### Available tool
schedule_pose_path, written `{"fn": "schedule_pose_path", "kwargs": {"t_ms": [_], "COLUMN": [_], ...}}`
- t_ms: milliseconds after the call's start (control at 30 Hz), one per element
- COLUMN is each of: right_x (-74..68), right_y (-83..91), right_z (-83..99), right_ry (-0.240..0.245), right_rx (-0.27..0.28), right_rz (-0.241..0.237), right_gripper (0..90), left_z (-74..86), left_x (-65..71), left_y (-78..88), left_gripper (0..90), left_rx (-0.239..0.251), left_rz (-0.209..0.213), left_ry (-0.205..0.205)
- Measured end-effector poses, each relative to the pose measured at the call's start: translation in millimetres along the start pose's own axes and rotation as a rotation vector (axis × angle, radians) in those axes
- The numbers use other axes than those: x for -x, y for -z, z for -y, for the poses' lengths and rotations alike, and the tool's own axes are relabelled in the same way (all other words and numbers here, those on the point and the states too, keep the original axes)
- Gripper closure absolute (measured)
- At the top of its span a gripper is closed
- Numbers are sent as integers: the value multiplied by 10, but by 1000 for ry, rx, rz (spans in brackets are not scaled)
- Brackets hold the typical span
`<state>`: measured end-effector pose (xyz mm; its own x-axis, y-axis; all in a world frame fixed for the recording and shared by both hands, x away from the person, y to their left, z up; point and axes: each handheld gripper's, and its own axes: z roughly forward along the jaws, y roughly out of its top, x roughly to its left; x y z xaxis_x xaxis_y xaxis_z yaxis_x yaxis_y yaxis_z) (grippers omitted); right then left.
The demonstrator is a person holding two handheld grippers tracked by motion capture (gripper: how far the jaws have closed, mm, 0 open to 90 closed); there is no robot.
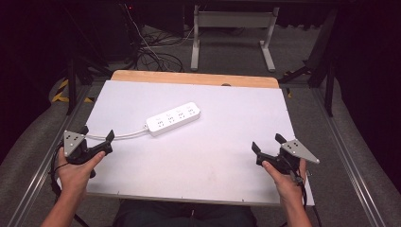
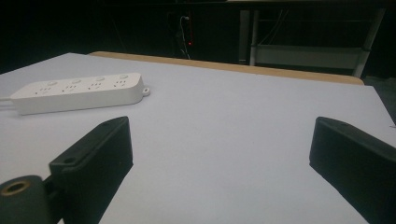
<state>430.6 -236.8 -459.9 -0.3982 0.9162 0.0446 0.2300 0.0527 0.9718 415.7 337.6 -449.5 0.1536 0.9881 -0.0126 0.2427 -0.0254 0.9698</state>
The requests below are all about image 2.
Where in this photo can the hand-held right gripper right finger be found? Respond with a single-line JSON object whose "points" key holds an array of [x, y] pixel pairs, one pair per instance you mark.
{"points": [[358, 161]]}

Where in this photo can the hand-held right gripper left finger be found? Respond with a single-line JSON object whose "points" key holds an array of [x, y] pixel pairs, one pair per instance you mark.
{"points": [[96, 161]]}

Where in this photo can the white power strip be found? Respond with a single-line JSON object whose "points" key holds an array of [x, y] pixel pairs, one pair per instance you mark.
{"points": [[77, 93]]}

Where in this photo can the metal shelf rack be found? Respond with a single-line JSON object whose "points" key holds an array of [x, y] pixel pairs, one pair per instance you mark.
{"points": [[306, 53]]}

